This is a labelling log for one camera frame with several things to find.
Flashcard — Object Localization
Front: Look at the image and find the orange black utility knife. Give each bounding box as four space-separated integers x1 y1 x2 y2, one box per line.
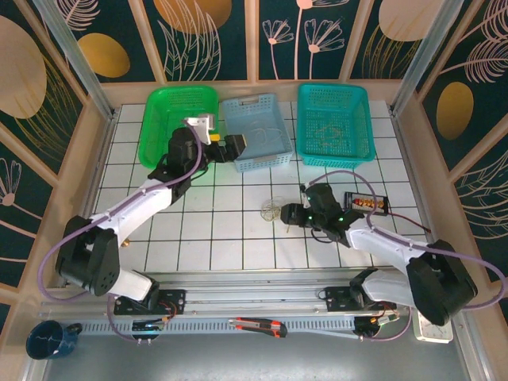
228 316 289 339

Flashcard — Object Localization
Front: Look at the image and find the red black power wire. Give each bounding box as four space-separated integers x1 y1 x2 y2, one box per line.
386 210 433 233

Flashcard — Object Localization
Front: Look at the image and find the white square clock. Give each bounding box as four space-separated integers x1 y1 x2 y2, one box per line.
412 312 454 344

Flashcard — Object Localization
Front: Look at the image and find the black connector board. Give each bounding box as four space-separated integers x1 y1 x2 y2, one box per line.
343 190 390 216

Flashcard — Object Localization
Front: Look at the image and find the thin orange cable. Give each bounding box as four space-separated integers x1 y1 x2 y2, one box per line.
315 133 346 151
313 122 345 140

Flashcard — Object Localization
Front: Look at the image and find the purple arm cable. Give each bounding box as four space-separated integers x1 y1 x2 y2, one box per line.
41 118 203 343
301 170 507 343

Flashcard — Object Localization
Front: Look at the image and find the thin white cable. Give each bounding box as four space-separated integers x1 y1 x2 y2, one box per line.
261 196 285 219
246 125 285 148

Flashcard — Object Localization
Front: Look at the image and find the light blue plastic basket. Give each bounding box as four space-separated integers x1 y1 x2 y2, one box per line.
221 93 294 172

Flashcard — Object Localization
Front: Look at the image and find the aluminium frame post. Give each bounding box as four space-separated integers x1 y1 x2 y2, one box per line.
31 0 118 120
390 0 464 117

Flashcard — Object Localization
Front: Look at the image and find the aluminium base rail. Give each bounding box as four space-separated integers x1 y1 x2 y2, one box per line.
39 269 468 321

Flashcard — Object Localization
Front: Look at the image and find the dark blue enamel mug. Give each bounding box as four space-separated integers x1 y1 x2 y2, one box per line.
25 320 83 360

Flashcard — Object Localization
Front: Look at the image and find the green plastic basket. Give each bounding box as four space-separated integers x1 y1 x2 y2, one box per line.
137 85 221 170

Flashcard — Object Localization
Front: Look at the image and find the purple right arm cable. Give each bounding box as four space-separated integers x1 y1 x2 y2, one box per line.
301 170 507 343

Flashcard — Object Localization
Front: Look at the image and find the teal plastic basket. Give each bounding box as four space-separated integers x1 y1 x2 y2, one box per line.
296 82 377 170

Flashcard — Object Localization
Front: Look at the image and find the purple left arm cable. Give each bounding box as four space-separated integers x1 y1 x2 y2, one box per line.
41 118 203 343

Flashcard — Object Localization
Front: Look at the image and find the grey slotted cable duct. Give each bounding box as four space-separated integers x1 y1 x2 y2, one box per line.
77 317 358 333

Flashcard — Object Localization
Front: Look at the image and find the small black circuit board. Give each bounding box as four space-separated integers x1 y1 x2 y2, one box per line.
132 319 166 333
354 315 400 338

